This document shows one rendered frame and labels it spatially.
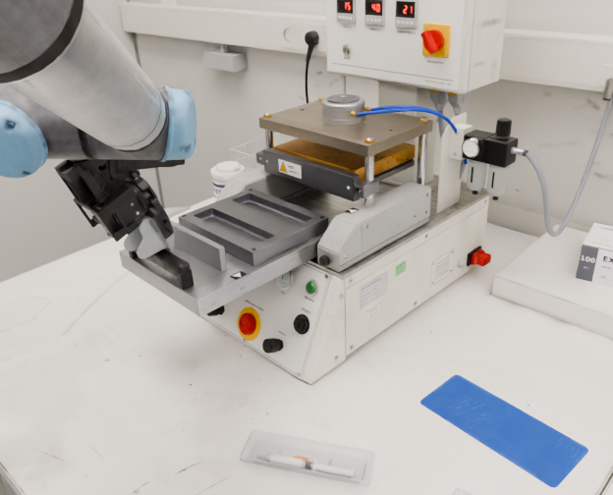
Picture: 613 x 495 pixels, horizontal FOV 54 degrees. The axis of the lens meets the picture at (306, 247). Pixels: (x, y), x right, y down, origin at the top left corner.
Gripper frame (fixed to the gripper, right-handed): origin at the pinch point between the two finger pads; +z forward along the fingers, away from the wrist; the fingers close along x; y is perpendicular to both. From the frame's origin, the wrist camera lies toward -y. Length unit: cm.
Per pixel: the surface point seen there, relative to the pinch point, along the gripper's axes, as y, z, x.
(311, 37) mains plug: -79, 12, -46
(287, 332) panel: -6.7, 23.1, 9.2
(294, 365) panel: -3.4, 26.3, 12.6
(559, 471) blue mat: -13, 32, 54
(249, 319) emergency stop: -5.2, 23.2, 0.5
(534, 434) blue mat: -17, 33, 48
